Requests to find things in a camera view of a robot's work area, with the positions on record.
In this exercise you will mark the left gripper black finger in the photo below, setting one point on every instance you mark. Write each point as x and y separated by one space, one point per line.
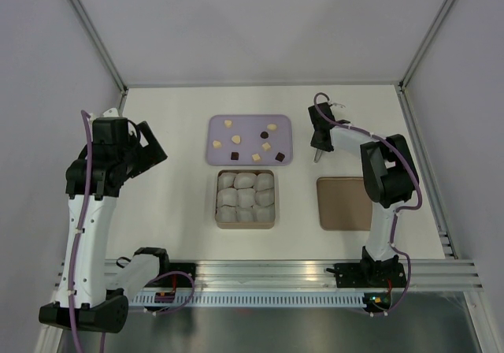
152 153
131 169

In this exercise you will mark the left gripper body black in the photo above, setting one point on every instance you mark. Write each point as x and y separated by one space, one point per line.
130 150

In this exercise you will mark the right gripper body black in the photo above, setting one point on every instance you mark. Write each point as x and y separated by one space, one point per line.
320 145

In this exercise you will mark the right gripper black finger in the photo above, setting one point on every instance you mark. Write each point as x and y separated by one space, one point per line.
325 144
315 139

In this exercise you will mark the metal tongs white tips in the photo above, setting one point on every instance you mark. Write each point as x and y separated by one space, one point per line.
317 156

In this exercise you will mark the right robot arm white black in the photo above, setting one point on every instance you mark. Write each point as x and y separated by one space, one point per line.
390 181

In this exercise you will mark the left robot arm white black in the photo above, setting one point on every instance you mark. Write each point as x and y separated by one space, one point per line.
85 300

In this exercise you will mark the dark square chocolate right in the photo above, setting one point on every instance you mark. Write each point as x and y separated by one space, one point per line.
280 157

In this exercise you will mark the gold chocolate tin box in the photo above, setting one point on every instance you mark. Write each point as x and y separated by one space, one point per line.
251 226

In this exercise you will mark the gold tin lid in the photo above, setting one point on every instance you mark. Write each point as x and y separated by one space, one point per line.
343 204

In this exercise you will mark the white paper cup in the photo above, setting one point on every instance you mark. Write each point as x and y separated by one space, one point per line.
227 197
226 214
244 180
246 197
265 197
264 214
264 181
245 215
225 180

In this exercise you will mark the lavender plastic tray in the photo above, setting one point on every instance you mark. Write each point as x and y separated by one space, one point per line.
249 127

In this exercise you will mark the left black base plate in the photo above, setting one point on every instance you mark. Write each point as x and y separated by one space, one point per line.
178 275

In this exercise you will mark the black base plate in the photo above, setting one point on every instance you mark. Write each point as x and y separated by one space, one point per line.
361 275
178 275

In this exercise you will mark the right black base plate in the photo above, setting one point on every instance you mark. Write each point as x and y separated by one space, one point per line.
361 275

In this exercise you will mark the white slotted cable duct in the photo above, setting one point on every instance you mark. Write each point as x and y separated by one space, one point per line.
250 299

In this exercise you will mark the left aluminium frame post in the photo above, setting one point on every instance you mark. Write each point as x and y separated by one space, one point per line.
89 28

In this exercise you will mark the aluminium frame post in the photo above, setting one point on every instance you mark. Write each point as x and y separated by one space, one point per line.
428 39
89 28

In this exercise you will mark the aluminium mounting rail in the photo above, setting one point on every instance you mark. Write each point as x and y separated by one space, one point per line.
428 275

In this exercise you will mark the right aluminium frame post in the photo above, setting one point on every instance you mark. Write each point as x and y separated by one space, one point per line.
428 39

